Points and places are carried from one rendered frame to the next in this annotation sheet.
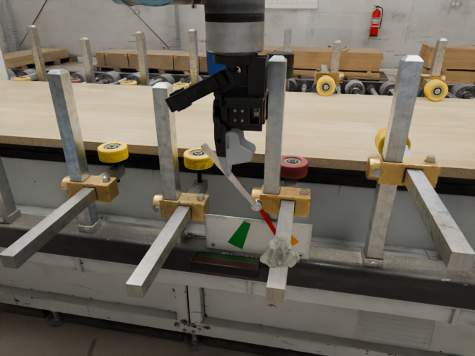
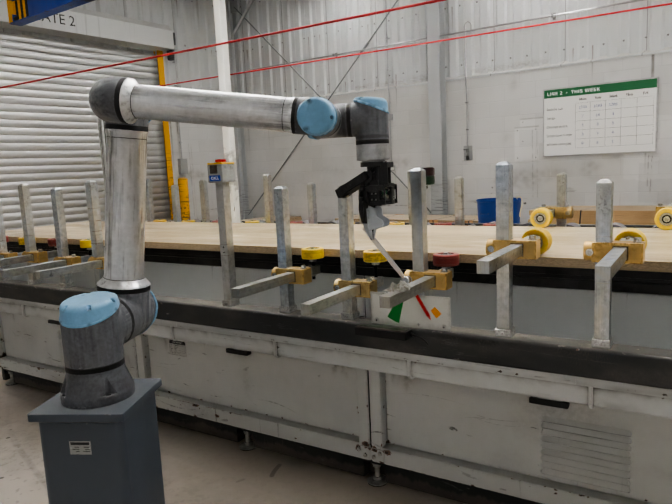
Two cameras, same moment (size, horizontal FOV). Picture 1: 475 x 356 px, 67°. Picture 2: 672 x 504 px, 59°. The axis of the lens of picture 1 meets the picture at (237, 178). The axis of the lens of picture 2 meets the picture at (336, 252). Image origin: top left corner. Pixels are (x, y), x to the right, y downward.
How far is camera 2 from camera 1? 1.08 m
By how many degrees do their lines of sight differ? 27
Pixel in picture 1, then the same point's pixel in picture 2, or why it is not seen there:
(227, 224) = not seen: hidden behind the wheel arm
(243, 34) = (372, 149)
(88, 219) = (286, 300)
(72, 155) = (282, 246)
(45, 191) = (258, 297)
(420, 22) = not seen: outside the picture
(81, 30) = (322, 193)
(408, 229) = (569, 329)
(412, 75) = (502, 174)
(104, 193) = (300, 276)
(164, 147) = (343, 237)
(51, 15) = (289, 177)
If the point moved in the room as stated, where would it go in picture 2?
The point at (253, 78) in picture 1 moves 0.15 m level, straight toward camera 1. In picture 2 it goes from (381, 174) to (361, 175)
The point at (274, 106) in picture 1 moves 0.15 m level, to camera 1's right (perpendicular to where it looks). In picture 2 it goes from (415, 202) to (468, 200)
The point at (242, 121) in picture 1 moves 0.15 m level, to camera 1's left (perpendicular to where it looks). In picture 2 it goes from (375, 199) to (323, 201)
